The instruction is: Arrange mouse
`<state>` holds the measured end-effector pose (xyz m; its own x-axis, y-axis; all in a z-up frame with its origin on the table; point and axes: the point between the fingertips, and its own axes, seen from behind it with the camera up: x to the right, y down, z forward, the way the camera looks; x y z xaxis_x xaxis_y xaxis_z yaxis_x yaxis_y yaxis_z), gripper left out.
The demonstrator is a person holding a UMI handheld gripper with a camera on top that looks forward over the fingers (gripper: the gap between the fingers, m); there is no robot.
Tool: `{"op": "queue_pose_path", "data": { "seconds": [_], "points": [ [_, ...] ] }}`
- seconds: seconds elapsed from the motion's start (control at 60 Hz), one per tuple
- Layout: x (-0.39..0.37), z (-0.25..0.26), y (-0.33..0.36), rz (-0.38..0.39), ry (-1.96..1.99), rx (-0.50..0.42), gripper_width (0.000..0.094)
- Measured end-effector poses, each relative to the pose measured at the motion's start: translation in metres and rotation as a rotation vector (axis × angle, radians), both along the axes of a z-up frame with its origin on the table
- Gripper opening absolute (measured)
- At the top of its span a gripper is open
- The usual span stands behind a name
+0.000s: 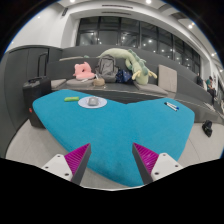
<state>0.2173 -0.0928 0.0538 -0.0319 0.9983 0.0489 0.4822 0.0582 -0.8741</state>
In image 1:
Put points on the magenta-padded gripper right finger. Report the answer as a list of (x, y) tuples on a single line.
[(165, 165)]

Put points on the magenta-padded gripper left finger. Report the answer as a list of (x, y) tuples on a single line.
[(56, 165)]

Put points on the grey computer mouse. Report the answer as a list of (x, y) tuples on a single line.
[(93, 101)]

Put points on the round pale printed mouse pad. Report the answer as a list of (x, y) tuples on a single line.
[(82, 103)]

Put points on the black bag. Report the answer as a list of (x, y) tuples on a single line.
[(207, 128)]

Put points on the white marker with dark cap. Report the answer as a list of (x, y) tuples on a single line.
[(170, 107)]

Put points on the green rectangular eraser block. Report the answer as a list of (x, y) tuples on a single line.
[(71, 99)]

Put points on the black suitcase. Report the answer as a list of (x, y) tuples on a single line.
[(35, 96)]

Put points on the dark grey tiered bench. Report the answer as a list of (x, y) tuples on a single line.
[(188, 91)]

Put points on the large flat grey cushion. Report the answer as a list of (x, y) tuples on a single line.
[(150, 88)]

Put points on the small flat grey cushion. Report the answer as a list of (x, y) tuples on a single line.
[(57, 82)]

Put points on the round grey seat cushion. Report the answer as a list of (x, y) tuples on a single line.
[(78, 83)]

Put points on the upright grey square cushion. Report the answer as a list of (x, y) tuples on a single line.
[(167, 78)]

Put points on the person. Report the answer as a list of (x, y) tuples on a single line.
[(199, 80), (210, 86)]

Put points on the tan twine roll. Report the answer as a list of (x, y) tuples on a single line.
[(98, 82)]

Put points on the pink plush cushion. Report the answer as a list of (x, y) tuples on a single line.
[(83, 71)]

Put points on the navy star-print bag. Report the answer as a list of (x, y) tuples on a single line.
[(123, 76)]

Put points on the green dragon plush toy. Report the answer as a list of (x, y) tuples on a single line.
[(136, 66)]

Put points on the grey backpack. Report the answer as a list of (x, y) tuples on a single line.
[(106, 68)]

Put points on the large dark glass window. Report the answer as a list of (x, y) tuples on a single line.
[(133, 36)]

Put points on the ceiling lights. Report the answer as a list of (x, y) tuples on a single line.
[(190, 26)]

